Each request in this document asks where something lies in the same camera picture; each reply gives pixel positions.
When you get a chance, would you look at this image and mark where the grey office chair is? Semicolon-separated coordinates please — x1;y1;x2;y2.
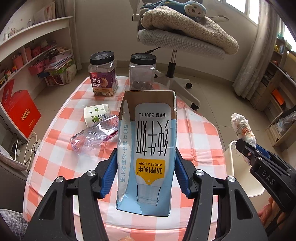
132;0;228;110

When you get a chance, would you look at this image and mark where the beige fleece blanket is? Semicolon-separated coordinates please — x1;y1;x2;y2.
142;5;239;55

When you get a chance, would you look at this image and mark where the orange box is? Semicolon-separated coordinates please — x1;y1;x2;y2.
271;89;285;106

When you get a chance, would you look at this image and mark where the blue monkey plush toy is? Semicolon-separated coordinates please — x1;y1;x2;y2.
140;0;207;22

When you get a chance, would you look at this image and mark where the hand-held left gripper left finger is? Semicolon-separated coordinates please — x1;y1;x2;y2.
23;148;118;241

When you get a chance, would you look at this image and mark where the light blue milk carton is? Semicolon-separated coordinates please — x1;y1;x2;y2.
116;90;178;217

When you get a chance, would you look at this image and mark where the pink pen holder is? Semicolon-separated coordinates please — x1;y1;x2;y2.
13;56;24;70

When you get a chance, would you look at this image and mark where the orange white checked tablecloth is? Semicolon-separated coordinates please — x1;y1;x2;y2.
23;75;226;232

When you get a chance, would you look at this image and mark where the white green print paper cup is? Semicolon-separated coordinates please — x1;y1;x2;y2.
84;103;111;127

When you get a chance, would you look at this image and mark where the silver bag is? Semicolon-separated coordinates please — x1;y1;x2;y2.
276;113;296;137

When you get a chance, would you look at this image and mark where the wooden desk shelf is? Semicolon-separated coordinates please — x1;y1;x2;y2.
248;37;296;147

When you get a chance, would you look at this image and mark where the person's right hand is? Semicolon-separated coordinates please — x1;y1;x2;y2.
257;197;287;229

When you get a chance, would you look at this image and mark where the clear plastic bottle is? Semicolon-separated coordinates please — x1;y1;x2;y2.
70;113;121;155

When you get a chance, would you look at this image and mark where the pink plastic basket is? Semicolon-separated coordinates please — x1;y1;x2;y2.
29;61;45;75

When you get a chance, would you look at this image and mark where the grey fabric seat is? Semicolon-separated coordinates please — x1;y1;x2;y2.
0;146;29;241

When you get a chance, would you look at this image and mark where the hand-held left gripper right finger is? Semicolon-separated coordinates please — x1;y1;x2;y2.
175;148;270;241

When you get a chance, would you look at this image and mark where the white window frame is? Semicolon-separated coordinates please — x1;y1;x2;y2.
223;0;260;25

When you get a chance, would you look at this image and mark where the bag stuffed with papers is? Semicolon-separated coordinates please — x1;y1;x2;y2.
44;47;77;86

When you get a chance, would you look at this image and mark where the grey patterned curtain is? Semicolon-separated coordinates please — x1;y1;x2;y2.
55;0;78;19
232;14;281;102

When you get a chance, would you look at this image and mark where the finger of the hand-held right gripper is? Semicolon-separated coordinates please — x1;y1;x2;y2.
235;138;258;166
255;144;275;160

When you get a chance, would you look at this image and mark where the red gift box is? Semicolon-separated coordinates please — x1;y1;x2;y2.
1;89;42;139

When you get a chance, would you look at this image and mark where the purple label nut jar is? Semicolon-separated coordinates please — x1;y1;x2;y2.
88;51;119;97

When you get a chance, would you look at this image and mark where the clear jar with black lid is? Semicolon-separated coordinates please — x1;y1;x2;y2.
129;53;157;91

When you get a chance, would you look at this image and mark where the white trash bin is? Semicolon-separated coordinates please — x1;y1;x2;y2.
225;140;265;198

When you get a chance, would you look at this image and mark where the white curved bookshelf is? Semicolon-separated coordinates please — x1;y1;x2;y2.
0;14;79;139

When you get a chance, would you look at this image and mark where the white snack wrapper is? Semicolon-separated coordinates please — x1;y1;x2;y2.
230;113;257;149

